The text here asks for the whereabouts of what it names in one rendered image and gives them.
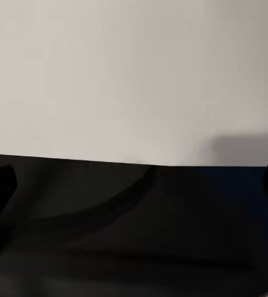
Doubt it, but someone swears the monitor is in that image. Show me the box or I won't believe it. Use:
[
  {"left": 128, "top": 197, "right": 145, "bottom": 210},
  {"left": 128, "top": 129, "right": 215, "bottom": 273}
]
[{"left": 0, "top": 0, "right": 268, "bottom": 241}]

